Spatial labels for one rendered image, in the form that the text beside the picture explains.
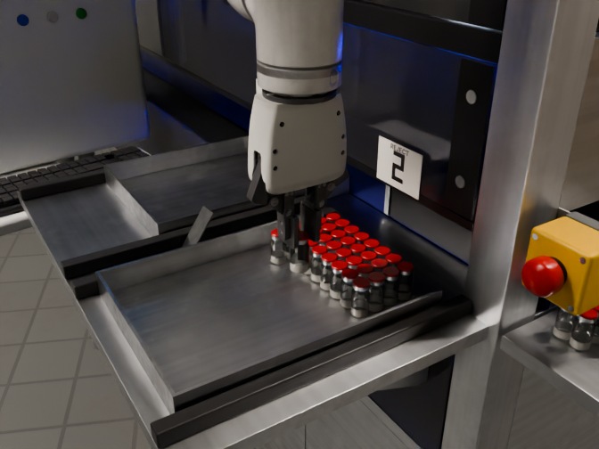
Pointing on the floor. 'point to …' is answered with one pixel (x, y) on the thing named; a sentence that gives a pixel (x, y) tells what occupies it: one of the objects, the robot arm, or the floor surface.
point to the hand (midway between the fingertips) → (299, 224)
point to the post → (517, 201)
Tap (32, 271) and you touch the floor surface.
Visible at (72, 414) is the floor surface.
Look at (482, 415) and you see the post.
